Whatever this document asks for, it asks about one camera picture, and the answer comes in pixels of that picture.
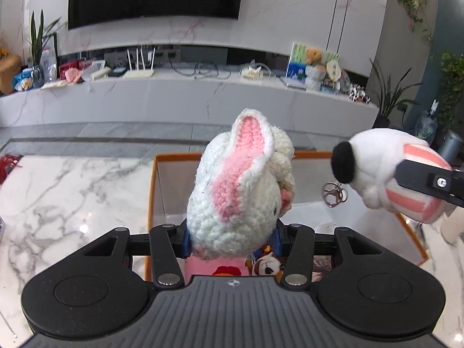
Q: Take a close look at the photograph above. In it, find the brown teddy bear blue outfit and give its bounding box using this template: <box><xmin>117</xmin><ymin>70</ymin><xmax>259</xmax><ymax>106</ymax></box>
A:
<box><xmin>244</xmin><ymin>244</ymin><xmax>288</xmax><ymax>282</ymax></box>

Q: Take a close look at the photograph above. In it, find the pink foam notebook case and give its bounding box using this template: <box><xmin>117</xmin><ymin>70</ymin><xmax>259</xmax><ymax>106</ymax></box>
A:
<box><xmin>184</xmin><ymin>256</ymin><xmax>249</xmax><ymax>284</ymax></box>

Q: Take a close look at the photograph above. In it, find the orange crochet ball toy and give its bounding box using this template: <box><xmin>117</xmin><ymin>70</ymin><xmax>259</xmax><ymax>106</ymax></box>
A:
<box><xmin>212</xmin><ymin>266</ymin><xmax>242</xmax><ymax>277</ymax></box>

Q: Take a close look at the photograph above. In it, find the white pink crochet bunny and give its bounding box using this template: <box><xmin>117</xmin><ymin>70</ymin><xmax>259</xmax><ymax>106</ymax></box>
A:
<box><xmin>186</xmin><ymin>108</ymin><xmax>296</xmax><ymax>260</ymax></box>

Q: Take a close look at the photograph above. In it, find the white plush pink striped toy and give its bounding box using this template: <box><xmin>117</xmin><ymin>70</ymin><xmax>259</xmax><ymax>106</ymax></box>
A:
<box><xmin>330</xmin><ymin>128</ymin><xmax>452</xmax><ymax>224</ymax></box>

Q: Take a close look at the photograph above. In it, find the dark printed card box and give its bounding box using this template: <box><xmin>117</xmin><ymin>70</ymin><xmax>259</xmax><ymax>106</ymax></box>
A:
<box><xmin>311</xmin><ymin>255</ymin><xmax>333</xmax><ymax>283</ymax></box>

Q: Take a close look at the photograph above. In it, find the large orange cardboard box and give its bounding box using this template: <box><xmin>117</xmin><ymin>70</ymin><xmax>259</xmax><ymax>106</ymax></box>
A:
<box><xmin>144</xmin><ymin>151</ymin><xmax>429</xmax><ymax>283</ymax></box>

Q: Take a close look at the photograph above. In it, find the green potted plant right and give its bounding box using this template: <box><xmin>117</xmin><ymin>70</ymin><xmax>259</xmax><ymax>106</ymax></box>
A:
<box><xmin>370</xmin><ymin>59</ymin><xmax>422</xmax><ymax>128</ymax></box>

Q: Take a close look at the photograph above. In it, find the green potted plant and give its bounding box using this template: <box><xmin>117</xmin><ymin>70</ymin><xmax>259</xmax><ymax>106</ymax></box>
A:
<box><xmin>29</xmin><ymin>10</ymin><xmax>60</xmax><ymax>89</ymax></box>
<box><xmin>370</xmin><ymin>59</ymin><xmax>422</xmax><ymax>128</ymax></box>

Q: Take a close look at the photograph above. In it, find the small teddy bear in cup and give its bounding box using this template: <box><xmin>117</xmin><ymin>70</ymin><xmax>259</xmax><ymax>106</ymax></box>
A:
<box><xmin>305</xmin><ymin>48</ymin><xmax>326</xmax><ymax>90</ymax></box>

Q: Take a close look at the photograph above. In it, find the white wifi router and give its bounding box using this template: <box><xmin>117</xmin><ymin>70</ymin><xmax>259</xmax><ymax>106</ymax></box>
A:
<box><xmin>123</xmin><ymin>46</ymin><xmax>154</xmax><ymax>79</ymax></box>

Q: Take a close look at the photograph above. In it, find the red feather duster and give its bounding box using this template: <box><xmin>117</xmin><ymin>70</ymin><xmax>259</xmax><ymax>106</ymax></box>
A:
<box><xmin>0</xmin><ymin>153</ymin><xmax>22</xmax><ymax>185</ymax></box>

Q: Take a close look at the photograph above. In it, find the gold brown vase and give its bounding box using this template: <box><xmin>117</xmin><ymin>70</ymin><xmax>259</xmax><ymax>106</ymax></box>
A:
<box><xmin>0</xmin><ymin>54</ymin><xmax>22</xmax><ymax>95</ymax></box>

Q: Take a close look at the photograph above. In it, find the green potted plant left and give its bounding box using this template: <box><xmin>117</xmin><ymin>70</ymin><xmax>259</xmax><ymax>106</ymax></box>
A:
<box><xmin>29</xmin><ymin>10</ymin><xmax>60</xmax><ymax>89</ymax></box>

